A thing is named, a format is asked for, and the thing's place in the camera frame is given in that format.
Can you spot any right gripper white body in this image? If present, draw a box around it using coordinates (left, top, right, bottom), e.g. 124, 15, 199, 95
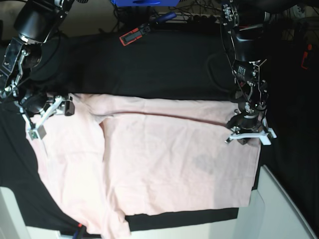
14, 94, 72, 139

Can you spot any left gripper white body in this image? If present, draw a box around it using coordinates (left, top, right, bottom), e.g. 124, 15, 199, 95
225, 109, 277, 145

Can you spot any pale pink T-shirt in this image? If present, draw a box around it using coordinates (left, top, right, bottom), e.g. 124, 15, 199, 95
29, 94, 261, 239

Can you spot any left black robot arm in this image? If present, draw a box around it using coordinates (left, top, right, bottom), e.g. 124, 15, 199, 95
61, 0, 319, 141

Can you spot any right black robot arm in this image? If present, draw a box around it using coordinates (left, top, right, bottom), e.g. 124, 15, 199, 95
0, 0, 74, 139

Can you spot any red clamp right edge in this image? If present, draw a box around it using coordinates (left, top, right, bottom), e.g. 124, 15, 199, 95
301, 43, 313, 70

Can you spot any black table cloth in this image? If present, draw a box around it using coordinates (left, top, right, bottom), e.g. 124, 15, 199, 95
0, 26, 319, 233

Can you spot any white side table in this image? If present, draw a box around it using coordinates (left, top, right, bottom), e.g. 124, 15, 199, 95
0, 166, 317, 239

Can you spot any red black clamp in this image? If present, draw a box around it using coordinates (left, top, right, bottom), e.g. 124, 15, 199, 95
119, 23, 152, 46

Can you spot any blue plastic box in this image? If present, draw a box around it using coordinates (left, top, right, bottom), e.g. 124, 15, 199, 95
111, 0, 180, 7

